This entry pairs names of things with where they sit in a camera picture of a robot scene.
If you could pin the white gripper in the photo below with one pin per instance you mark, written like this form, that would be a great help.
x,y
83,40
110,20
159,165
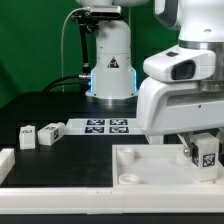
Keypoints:
x,y
164,108

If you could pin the white square tabletop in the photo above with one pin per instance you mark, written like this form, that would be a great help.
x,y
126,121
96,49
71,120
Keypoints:
x,y
152,165

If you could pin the black camera stand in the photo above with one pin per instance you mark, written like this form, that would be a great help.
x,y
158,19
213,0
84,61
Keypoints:
x,y
88,19

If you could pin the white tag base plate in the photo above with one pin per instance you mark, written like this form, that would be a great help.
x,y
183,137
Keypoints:
x,y
102,126

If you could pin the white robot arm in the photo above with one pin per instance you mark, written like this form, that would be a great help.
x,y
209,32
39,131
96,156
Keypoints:
x,y
184,64

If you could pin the white U-shaped fence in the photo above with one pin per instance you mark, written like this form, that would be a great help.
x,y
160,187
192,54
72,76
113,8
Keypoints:
x,y
118,199

